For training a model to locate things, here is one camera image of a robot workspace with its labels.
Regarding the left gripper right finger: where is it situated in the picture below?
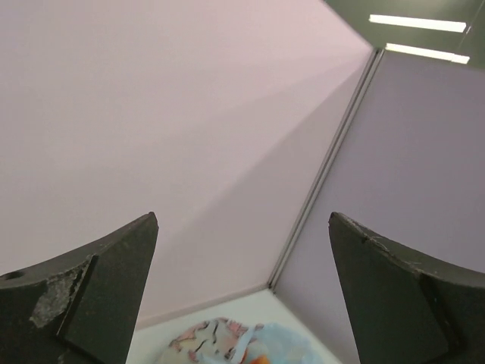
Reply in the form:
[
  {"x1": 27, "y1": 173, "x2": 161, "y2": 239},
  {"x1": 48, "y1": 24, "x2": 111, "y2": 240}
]
[{"x1": 329, "y1": 212, "x2": 484, "y2": 363}]

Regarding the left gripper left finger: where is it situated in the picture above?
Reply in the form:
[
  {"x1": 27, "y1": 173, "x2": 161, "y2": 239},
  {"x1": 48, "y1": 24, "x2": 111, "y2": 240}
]
[{"x1": 1, "y1": 212, "x2": 158, "y2": 364}]

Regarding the light blue printed plastic bag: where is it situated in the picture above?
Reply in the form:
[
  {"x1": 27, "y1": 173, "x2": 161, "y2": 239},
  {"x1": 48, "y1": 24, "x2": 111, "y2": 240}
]
[{"x1": 155, "y1": 317, "x2": 324, "y2": 364}]

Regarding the orange fake peach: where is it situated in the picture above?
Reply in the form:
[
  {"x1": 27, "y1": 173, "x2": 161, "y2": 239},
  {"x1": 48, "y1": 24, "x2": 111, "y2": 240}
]
[{"x1": 245, "y1": 353, "x2": 271, "y2": 364}]

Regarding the right corner aluminium post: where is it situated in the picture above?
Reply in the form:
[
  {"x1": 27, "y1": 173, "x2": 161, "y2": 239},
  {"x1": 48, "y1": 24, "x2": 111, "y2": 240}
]
[{"x1": 267, "y1": 49, "x2": 386, "y2": 293}]

